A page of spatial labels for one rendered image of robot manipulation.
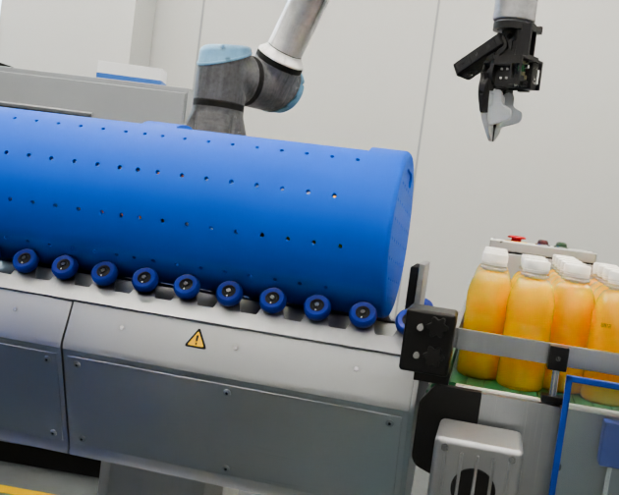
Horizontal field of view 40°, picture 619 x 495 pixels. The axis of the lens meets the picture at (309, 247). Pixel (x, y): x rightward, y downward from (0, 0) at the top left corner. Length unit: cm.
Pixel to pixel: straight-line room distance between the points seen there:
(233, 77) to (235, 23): 247
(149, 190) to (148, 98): 169
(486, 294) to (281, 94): 88
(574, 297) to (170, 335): 64
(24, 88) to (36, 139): 173
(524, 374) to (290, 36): 102
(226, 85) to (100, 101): 129
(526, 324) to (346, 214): 32
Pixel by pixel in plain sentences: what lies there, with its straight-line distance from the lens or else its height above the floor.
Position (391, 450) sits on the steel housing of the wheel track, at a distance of 139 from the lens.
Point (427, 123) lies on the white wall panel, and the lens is 421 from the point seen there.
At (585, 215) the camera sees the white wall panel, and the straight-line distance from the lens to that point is 427.
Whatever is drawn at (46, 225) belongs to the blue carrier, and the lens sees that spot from 151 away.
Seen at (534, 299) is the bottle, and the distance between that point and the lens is 127.
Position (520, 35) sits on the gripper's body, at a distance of 160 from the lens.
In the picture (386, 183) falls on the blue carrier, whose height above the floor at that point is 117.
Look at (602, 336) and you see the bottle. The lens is 128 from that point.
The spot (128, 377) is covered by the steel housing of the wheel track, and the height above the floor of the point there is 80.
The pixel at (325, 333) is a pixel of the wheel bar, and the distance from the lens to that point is 137.
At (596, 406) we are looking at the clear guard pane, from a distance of 120.
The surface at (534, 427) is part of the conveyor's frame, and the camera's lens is 125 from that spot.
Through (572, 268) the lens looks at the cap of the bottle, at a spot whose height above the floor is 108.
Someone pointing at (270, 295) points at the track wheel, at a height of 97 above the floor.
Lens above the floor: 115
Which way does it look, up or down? 4 degrees down
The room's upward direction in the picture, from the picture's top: 7 degrees clockwise
